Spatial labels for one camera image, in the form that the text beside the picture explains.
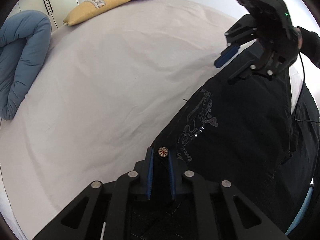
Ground blue rolled duvet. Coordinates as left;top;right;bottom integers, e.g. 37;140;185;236
1;10;52;120

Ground white bed sheet mattress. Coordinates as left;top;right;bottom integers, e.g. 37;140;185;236
1;0;236;239

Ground right hand black sleeve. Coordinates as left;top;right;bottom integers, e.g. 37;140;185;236
297;26;320;68

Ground yellow cushion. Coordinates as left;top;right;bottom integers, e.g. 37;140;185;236
63;0;132;26

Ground light blue plastic stool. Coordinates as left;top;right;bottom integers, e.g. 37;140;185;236
285;180;313;236

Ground black denim pants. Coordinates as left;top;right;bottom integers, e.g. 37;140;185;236
152;43;319;231

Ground black cable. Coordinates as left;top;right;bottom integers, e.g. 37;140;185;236
290;52;320;124

